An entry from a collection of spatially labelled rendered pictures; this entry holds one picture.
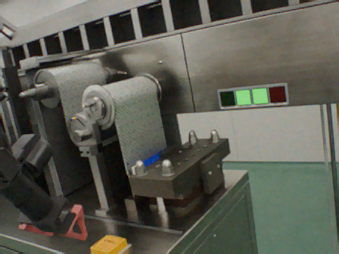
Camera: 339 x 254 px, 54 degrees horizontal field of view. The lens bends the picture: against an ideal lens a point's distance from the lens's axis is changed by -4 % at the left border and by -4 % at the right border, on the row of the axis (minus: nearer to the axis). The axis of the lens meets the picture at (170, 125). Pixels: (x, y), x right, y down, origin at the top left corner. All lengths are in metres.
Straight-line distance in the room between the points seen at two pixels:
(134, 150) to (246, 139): 2.80
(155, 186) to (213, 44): 0.53
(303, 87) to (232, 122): 2.78
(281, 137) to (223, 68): 2.58
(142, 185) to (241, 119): 2.85
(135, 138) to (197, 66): 0.34
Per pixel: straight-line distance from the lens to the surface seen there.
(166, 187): 1.01
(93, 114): 1.12
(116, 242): 0.95
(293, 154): 3.77
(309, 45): 1.13
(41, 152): 0.69
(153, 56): 1.36
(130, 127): 1.15
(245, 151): 3.93
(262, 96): 1.18
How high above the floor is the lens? 1.37
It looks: 11 degrees down
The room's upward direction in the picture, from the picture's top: 11 degrees counter-clockwise
